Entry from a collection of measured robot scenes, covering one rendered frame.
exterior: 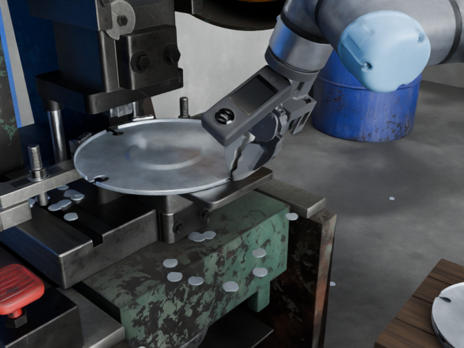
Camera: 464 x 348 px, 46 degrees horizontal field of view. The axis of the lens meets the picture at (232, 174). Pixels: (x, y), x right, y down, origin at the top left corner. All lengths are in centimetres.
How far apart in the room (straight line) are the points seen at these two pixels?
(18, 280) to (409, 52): 48
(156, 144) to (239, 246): 22
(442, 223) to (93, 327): 179
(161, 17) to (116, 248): 36
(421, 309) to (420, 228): 102
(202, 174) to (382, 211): 161
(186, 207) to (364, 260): 123
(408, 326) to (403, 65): 78
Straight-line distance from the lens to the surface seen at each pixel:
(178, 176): 81
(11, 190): 89
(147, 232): 89
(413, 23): 55
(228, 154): 77
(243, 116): 65
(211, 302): 94
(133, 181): 81
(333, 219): 105
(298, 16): 64
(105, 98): 86
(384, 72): 54
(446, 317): 126
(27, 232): 87
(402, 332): 123
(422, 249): 216
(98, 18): 78
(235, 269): 95
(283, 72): 67
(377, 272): 199
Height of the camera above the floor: 114
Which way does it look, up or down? 26 degrees down
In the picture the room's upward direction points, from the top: straight up
